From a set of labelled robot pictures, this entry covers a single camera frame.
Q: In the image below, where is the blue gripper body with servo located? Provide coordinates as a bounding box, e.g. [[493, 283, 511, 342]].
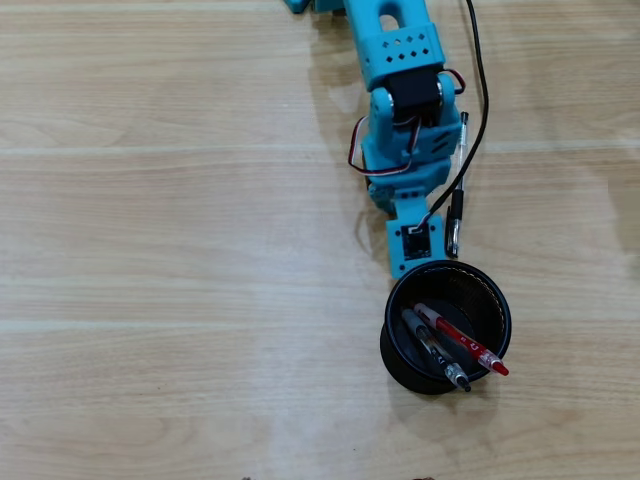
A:
[[367, 159, 451, 220]]

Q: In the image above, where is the grey grip clear pen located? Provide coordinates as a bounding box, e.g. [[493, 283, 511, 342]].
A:
[[401, 308, 472, 393]]

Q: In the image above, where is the red gel pen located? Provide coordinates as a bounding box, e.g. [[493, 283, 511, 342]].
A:
[[413, 302, 510, 377]]

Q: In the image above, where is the clear pen with black cap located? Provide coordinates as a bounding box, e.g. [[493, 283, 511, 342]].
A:
[[444, 110, 471, 259]]

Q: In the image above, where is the black mesh pen holder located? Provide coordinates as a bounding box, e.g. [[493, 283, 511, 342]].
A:
[[379, 259, 513, 397]]

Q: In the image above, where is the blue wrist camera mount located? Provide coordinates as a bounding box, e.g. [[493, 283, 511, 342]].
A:
[[386, 197, 445, 280]]

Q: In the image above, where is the red white black servo wire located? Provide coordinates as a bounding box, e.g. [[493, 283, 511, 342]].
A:
[[347, 114, 424, 177], [439, 67, 467, 97]]

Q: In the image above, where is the black camera cable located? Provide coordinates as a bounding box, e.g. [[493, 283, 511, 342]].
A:
[[419, 0, 490, 231]]

